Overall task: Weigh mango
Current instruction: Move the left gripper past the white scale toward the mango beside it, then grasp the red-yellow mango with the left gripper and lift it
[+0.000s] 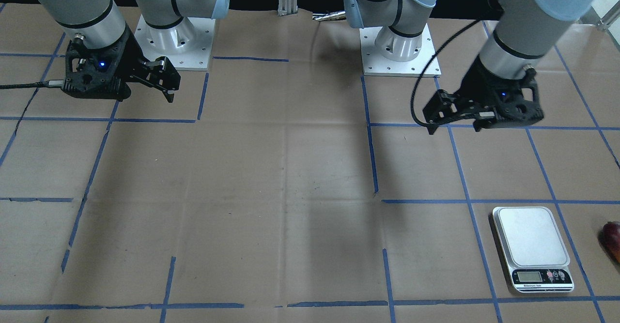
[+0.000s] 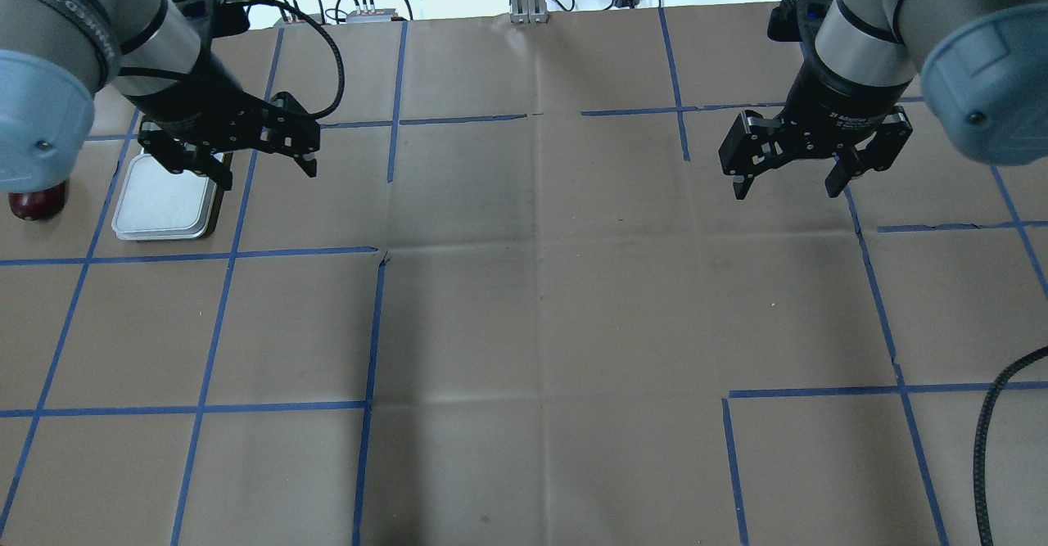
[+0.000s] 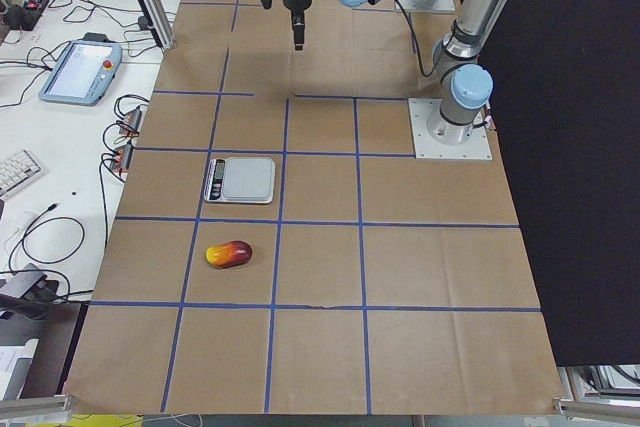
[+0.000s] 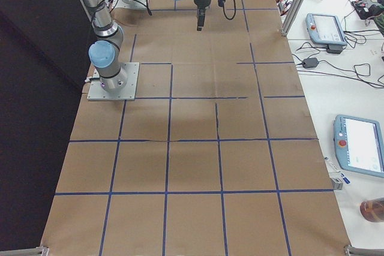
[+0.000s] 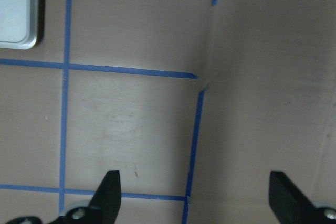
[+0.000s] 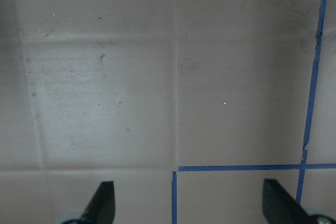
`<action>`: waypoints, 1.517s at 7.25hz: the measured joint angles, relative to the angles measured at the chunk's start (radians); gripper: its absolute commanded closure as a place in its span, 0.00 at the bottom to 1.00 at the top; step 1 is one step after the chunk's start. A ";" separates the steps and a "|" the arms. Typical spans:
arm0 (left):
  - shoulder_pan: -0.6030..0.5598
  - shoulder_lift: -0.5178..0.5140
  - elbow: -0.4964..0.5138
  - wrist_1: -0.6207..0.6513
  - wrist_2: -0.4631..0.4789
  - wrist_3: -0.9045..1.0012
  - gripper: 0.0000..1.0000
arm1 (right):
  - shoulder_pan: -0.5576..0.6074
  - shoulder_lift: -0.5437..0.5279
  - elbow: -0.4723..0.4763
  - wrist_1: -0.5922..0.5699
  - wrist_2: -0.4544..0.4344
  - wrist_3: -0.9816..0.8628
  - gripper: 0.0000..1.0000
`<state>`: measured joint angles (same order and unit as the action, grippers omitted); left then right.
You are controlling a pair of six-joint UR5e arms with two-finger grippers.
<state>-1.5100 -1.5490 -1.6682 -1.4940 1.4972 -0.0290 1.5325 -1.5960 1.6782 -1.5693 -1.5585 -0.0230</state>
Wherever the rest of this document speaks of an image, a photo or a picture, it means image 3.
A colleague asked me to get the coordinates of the red yellow mango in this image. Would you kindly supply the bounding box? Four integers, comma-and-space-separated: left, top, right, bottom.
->
205, 240, 253, 269

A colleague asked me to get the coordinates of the silver digital kitchen scale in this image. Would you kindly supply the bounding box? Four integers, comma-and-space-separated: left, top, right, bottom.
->
203, 157, 276, 204

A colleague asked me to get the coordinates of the blue teach pendant tablet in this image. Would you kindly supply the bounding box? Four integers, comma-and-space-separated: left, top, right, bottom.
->
38, 40, 122, 106

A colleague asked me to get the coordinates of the black power strip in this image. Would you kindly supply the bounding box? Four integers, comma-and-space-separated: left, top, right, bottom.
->
2, 0, 49, 31

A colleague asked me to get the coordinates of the white keyboard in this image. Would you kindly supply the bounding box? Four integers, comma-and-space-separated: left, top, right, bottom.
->
1, 149, 48, 201

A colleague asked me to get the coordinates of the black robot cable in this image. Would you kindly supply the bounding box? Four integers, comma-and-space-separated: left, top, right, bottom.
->
383, 0, 444, 78

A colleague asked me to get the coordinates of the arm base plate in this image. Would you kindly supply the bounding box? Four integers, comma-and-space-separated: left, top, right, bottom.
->
408, 98, 492, 161

